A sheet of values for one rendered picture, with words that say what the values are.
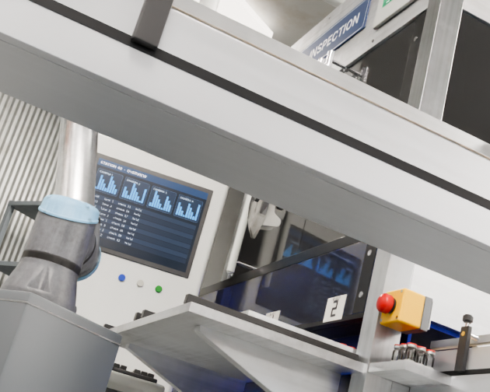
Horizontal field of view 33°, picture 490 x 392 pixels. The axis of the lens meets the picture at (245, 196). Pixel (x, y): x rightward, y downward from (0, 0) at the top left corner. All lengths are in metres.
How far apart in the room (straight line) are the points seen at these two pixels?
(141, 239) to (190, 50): 1.91
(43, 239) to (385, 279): 0.72
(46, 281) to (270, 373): 0.50
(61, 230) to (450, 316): 0.86
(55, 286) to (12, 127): 4.95
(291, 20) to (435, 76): 3.04
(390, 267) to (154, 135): 1.08
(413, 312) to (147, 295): 1.12
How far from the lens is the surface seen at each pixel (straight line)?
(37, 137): 6.65
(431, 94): 2.00
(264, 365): 1.75
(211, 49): 0.78
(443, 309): 1.88
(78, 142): 1.85
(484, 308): 1.95
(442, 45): 2.08
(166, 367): 2.20
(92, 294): 2.60
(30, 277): 1.59
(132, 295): 2.61
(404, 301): 1.71
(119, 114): 0.79
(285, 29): 5.11
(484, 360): 1.64
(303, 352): 1.71
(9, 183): 6.46
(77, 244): 1.63
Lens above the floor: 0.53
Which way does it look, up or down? 21 degrees up
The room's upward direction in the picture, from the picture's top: 15 degrees clockwise
